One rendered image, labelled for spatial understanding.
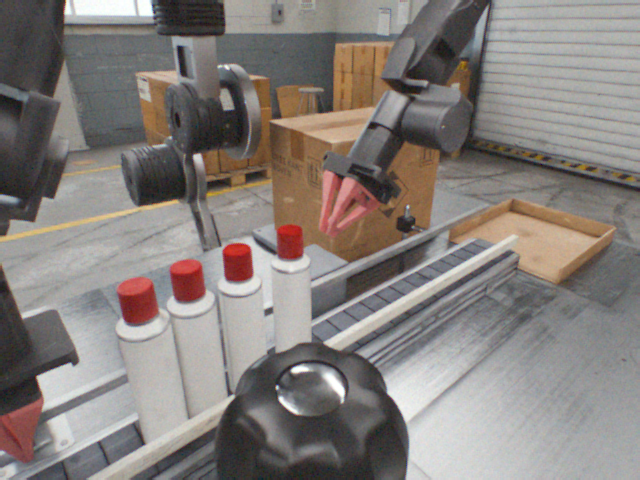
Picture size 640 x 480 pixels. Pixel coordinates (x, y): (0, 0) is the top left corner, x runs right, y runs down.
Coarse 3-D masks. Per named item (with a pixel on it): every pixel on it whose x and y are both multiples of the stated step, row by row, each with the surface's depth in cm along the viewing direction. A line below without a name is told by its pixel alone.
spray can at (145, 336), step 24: (120, 288) 40; (144, 288) 40; (144, 312) 41; (168, 312) 44; (120, 336) 41; (144, 336) 41; (168, 336) 43; (144, 360) 42; (168, 360) 44; (144, 384) 43; (168, 384) 44; (144, 408) 45; (168, 408) 45; (144, 432) 47
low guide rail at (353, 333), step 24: (504, 240) 87; (480, 264) 81; (432, 288) 72; (384, 312) 65; (336, 336) 60; (360, 336) 62; (216, 408) 49; (168, 432) 46; (192, 432) 47; (144, 456) 44
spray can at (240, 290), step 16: (224, 256) 47; (240, 256) 46; (224, 272) 48; (240, 272) 47; (224, 288) 48; (240, 288) 47; (256, 288) 48; (224, 304) 48; (240, 304) 48; (256, 304) 49; (224, 320) 50; (240, 320) 49; (256, 320) 50; (224, 336) 51; (240, 336) 50; (256, 336) 51; (240, 352) 51; (256, 352) 52; (240, 368) 52
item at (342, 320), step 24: (480, 240) 94; (432, 264) 85; (456, 264) 85; (384, 288) 77; (408, 288) 77; (456, 288) 78; (360, 312) 71; (408, 312) 71; (312, 336) 65; (120, 432) 50; (72, 456) 47; (96, 456) 47; (120, 456) 47; (168, 456) 47
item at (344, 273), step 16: (480, 208) 90; (448, 224) 83; (416, 240) 77; (384, 256) 72; (336, 272) 66; (352, 272) 68; (320, 288) 64; (96, 384) 46; (112, 384) 47; (64, 400) 44; (80, 400) 45; (48, 416) 43
